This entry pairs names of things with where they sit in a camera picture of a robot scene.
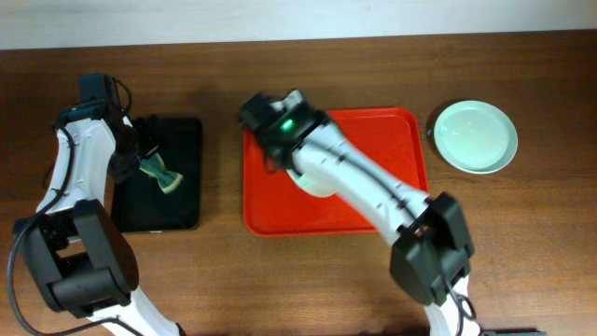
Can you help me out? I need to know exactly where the red plastic tray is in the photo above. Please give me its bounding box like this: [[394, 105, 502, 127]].
[[243, 107, 429, 237]]

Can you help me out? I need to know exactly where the green yellow sponge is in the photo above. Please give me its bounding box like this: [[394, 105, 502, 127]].
[[139, 153, 184, 194]]

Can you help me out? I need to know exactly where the white plate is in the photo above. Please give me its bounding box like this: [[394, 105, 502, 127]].
[[286, 170, 341, 198]]

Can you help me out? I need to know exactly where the black plastic tray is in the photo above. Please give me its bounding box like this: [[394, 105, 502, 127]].
[[111, 118, 202, 232]]

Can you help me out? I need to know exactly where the light green plate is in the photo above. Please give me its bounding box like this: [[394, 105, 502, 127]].
[[428, 100, 519, 175]]

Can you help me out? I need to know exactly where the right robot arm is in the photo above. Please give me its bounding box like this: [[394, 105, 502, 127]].
[[240, 90, 482, 336]]

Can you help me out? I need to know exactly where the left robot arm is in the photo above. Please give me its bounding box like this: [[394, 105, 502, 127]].
[[7, 73, 184, 335]]

